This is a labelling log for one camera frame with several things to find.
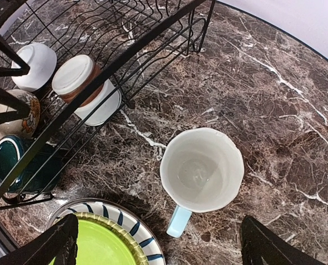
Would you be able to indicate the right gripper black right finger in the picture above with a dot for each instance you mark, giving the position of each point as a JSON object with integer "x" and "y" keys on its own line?
{"x": 259, "y": 245}

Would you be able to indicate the white bowl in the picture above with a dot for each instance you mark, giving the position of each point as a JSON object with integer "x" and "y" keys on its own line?
{"x": 42, "y": 61}

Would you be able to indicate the black wire dish rack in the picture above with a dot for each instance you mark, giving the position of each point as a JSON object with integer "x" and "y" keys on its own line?
{"x": 132, "y": 41}

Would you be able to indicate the light blue mug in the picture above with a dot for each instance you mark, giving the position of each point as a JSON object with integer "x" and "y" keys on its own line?
{"x": 202, "y": 171}

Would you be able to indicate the blue striped white plate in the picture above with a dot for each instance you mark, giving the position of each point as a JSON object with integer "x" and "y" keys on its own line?
{"x": 145, "y": 237}

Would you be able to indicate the woven yellow green plate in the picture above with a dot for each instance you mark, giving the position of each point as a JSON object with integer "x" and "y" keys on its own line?
{"x": 129, "y": 241}

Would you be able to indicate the beige ribbed cup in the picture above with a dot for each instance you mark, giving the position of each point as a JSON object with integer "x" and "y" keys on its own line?
{"x": 20, "y": 123}

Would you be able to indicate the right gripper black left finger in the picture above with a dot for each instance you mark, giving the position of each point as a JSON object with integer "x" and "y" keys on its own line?
{"x": 57, "y": 245}

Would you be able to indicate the bright green plate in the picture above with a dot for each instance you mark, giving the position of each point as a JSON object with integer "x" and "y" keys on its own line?
{"x": 96, "y": 244}

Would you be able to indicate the white utensil caddy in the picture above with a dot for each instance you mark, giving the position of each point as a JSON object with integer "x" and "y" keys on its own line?
{"x": 105, "y": 110}

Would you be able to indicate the grey deer pattern plate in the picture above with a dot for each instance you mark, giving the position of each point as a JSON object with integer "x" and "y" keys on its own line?
{"x": 103, "y": 207}

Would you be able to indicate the white cup with brown band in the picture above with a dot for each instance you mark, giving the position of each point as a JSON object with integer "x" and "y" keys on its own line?
{"x": 74, "y": 76}

